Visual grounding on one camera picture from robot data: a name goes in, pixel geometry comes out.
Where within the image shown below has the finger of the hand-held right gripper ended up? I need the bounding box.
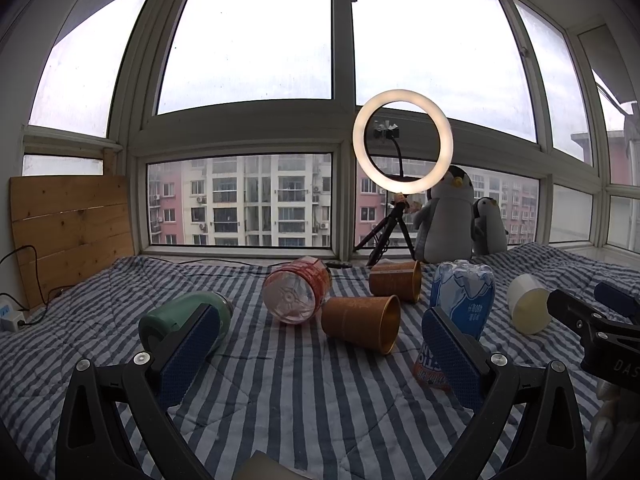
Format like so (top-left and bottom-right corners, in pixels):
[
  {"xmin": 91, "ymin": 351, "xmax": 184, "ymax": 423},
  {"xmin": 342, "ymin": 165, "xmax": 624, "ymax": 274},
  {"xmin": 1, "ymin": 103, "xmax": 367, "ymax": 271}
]
[
  {"xmin": 546, "ymin": 289, "xmax": 626, "ymax": 347},
  {"xmin": 594, "ymin": 281, "xmax": 640, "ymax": 320}
]

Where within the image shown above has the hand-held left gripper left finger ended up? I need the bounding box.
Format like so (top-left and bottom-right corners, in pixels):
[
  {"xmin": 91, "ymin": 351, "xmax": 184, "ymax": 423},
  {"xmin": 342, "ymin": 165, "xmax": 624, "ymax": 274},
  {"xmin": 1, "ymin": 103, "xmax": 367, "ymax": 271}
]
[{"xmin": 55, "ymin": 302, "xmax": 224, "ymax": 480}]

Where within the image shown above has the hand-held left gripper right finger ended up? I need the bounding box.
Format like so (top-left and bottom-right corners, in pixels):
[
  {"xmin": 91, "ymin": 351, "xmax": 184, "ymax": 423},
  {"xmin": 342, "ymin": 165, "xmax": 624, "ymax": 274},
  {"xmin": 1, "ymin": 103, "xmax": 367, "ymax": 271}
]
[{"xmin": 421, "ymin": 306, "xmax": 587, "ymax": 480}]

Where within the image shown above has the white plastic cup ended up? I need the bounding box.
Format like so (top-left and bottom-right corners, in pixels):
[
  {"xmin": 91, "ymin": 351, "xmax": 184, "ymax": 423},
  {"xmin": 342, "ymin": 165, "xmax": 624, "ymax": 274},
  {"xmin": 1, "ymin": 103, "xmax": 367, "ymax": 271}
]
[{"xmin": 507, "ymin": 273, "xmax": 554, "ymax": 336}]

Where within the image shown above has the brown paper cup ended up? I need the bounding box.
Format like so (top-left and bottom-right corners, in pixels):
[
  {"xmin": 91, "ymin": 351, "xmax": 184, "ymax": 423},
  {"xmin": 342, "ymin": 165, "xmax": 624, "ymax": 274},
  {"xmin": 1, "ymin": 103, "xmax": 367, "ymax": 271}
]
[
  {"xmin": 321, "ymin": 294, "xmax": 402, "ymax": 357},
  {"xmin": 368, "ymin": 259, "xmax": 423, "ymax": 304}
]

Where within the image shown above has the person's right hand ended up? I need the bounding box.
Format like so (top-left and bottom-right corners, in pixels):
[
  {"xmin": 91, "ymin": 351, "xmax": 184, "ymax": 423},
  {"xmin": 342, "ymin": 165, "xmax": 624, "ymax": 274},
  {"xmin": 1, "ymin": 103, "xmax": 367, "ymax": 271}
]
[{"xmin": 586, "ymin": 379, "xmax": 640, "ymax": 473}]

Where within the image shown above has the orange snack can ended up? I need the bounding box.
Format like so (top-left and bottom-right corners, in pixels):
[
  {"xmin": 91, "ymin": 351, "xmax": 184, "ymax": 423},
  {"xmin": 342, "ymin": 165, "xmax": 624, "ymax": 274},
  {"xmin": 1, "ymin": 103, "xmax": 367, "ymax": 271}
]
[{"xmin": 412, "ymin": 339, "xmax": 452, "ymax": 392}]

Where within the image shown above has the blue label water bottle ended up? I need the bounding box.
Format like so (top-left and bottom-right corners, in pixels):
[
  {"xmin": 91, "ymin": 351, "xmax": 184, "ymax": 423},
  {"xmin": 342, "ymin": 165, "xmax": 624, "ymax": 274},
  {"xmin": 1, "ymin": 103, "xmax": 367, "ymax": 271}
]
[{"xmin": 429, "ymin": 259, "xmax": 496, "ymax": 342}]

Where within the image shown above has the small grey penguin plush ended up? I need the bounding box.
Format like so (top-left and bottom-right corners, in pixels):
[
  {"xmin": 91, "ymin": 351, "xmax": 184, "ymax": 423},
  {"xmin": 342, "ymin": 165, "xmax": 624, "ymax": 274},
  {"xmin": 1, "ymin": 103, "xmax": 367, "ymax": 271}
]
[{"xmin": 472, "ymin": 196, "xmax": 510, "ymax": 256}]

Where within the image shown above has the red label plastic bottle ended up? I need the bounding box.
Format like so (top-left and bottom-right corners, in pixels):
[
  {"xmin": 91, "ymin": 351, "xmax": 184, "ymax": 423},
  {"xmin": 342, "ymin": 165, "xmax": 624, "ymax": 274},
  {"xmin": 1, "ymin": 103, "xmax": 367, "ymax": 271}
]
[{"xmin": 261, "ymin": 255, "xmax": 334, "ymax": 325}]

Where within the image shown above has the blue striped blanket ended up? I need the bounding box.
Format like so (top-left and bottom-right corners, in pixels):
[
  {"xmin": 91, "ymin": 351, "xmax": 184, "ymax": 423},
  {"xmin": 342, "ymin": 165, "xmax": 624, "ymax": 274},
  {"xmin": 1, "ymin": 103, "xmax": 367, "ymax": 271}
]
[{"xmin": 0, "ymin": 242, "xmax": 640, "ymax": 480}]

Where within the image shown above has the beige flat object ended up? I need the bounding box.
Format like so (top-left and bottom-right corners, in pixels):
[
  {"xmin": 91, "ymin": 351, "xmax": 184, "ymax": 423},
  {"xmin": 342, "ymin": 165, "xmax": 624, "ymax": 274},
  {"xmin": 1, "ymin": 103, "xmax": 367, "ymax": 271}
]
[{"xmin": 233, "ymin": 450, "xmax": 302, "ymax": 480}]

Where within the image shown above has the large grey penguin plush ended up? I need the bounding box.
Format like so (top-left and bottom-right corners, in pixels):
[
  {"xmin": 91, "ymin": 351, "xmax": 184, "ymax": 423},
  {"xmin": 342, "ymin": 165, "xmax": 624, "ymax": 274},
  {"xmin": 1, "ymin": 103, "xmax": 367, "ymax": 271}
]
[{"xmin": 411, "ymin": 164, "xmax": 476, "ymax": 264}]

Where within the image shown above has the black tripod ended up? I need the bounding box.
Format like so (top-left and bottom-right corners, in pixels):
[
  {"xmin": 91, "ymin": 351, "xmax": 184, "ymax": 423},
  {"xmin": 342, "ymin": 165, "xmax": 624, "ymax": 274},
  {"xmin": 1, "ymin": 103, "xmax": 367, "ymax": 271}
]
[{"xmin": 354, "ymin": 192, "xmax": 417, "ymax": 267}]

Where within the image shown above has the wooden board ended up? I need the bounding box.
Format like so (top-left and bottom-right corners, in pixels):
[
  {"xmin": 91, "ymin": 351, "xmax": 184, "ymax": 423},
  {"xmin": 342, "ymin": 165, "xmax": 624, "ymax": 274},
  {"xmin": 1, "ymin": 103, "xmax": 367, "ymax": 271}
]
[{"xmin": 9, "ymin": 174, "xmax": 137, "ymax": 311}]

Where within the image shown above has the white power strip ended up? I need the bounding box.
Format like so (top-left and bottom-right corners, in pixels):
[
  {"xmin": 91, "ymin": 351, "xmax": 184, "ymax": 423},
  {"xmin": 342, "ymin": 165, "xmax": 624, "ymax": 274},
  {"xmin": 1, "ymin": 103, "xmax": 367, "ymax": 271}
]
[{"xmin": 0, "ymin": 294, "xmax": 27, "ymax": 332}]

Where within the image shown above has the black power cable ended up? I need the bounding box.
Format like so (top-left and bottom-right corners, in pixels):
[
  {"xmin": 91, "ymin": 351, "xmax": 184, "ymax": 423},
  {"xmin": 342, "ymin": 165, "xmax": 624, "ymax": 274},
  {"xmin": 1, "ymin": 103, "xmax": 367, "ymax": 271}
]
[{"xmin": 0, "ymin": 244, "xmax": 68, "ymax": 327}]

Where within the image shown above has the ring light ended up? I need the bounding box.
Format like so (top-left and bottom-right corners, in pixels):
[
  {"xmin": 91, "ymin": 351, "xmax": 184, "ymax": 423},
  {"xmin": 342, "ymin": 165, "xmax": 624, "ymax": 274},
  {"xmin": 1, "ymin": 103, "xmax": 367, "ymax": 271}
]
[{"xmin": 352, "ymin": 88, "xmax": 455, "ymax": 196}]

